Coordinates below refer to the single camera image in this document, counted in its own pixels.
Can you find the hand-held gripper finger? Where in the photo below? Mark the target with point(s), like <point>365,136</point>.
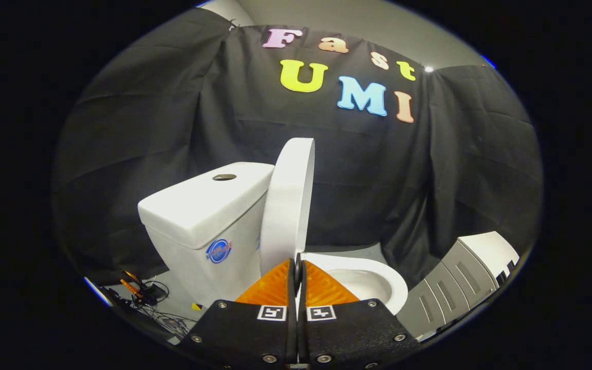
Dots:
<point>292,293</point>
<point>301,293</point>

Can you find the white toilet lid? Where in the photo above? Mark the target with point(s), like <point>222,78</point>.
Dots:
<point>285,205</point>

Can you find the white toilet seat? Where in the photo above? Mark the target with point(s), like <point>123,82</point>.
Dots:
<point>391,280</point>

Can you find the white ceramic toilet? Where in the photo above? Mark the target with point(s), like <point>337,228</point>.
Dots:
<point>203,210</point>

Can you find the black backdrop cloth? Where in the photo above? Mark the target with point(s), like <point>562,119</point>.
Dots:
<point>378,169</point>

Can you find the grey drawer cabinet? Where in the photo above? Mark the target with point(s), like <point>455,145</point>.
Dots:
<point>455,282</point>

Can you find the orange black tool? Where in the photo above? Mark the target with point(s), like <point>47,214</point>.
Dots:
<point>132,285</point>

